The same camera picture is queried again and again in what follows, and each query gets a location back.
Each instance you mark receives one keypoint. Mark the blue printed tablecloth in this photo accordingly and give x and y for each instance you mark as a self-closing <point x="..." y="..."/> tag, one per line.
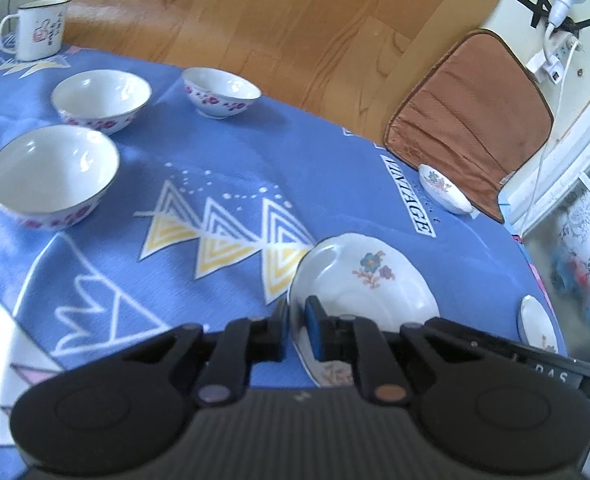
<point x="225" y="160"/>

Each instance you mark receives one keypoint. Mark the white power strip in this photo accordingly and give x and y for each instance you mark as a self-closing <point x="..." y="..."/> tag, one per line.
<point x="565" y="42"/>

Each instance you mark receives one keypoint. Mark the white power adapter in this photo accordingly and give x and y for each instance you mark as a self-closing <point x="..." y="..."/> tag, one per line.
<point x="547" y="67"/>

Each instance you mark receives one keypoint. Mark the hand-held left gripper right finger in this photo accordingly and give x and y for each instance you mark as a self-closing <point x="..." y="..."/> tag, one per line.
<point x="315" y="330"/>

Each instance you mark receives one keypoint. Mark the white enamel mug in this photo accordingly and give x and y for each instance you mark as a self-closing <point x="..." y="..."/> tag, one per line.
<point x="40" y="30"/>

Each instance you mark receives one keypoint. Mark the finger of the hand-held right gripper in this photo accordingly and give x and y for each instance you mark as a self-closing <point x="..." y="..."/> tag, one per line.
<point x="470" y="335"/>

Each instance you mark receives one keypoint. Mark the brown seat cushion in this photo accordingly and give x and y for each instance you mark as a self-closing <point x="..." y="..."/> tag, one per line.
<point x="465" y="110"/>

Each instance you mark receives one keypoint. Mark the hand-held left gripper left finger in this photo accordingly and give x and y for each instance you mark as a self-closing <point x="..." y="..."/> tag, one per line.
<point x="275" y="336"/>

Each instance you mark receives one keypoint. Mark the small white floral dish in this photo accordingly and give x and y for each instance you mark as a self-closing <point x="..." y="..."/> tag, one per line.
<point x="442" y="187"/>
<point x="535" y="322"/>

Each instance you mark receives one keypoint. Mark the floral patterned panel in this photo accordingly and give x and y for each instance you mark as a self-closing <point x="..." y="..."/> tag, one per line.
<point x="585" y="260"/>

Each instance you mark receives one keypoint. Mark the large white floral plate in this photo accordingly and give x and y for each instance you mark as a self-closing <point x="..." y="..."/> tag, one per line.
<point x="365" y="280"/>

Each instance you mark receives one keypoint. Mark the white bowl with pink flowers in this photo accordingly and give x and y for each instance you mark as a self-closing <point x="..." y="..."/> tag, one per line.
<point x="102" y="95"/>
<point x="220" y="92"/>
<point x="50" y="170"/>

